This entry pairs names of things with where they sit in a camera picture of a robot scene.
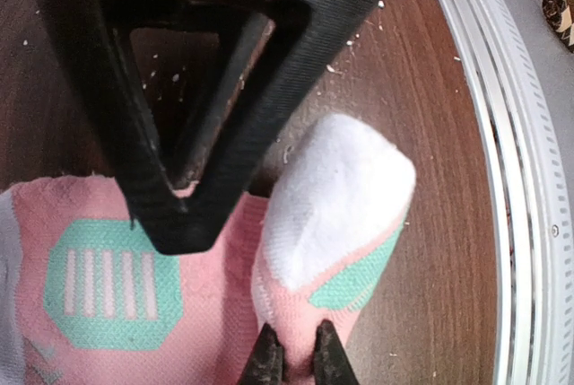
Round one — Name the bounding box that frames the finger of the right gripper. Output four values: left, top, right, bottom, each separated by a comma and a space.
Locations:
38, 0, 378, 255

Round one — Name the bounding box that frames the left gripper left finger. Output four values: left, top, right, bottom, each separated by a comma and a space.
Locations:
239, 323, 284, 385

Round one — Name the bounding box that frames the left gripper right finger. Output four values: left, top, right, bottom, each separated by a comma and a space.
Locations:
313, 319, 359, 385

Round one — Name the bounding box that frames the pink patterned sock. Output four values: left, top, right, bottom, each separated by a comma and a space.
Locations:
1, 114, 416, 384

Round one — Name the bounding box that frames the aluminium front rail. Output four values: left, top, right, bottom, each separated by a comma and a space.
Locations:
439, 0, 573, 384

